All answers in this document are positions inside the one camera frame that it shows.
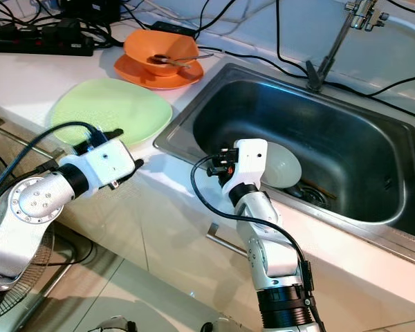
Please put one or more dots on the white bowl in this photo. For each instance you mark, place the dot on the white bowl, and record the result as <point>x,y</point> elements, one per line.
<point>285,166</point>

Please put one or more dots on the stainless steel sink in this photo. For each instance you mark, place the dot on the stainless steel sink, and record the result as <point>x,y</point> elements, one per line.
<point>353,152</point>

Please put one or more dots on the metal spoon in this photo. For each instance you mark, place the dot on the metal spoon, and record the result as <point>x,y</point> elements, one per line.
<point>183,61</point>

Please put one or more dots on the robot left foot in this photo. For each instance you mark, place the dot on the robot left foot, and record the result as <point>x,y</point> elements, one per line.
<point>116,325</point>

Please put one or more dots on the black power adapter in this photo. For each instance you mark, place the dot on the black power adapter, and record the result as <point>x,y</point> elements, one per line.
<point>90,10</point>

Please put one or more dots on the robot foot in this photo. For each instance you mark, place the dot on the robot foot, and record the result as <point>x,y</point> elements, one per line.
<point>218,326</point>
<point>116,325</point>

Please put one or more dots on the green plate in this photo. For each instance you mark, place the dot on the green plate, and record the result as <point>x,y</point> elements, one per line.
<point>111,104</point>

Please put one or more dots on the metal wall valve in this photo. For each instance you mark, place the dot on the metal wall valve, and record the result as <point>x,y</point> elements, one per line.
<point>363,12</point>

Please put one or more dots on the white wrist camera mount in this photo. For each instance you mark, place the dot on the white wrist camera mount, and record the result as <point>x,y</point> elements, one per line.
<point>107,162</point>
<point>249,158</point>

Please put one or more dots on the flat black box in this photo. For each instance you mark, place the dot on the flat black box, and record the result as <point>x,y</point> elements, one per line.
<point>173,28</point>

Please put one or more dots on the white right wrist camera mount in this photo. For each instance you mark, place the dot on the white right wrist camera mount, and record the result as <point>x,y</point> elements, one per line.
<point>249,158</point>

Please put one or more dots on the black power strip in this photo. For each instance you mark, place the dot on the black power strip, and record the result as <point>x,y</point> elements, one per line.
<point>41,46</point>

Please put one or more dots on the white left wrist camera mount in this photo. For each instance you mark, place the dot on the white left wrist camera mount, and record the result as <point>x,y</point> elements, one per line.
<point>107,162</point>

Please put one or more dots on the orange bowl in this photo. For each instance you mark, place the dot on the orange bowl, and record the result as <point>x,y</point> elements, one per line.
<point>142,47</point>

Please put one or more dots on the orange plate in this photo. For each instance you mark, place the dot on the orange plate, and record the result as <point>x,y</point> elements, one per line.
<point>130,72</point>

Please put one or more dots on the metal sink faucet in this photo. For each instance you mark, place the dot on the metal sink faucet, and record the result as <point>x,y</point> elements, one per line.
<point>313,75</point>

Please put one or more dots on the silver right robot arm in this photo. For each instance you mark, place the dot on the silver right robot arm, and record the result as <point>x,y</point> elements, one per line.
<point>270,249</point>

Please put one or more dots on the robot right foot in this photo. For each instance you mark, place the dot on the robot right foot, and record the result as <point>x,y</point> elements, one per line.
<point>218,326</point>

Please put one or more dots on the white sink counter cabinet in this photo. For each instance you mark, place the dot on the white sink counter cabinet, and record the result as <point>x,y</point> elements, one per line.
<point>166,228</point>

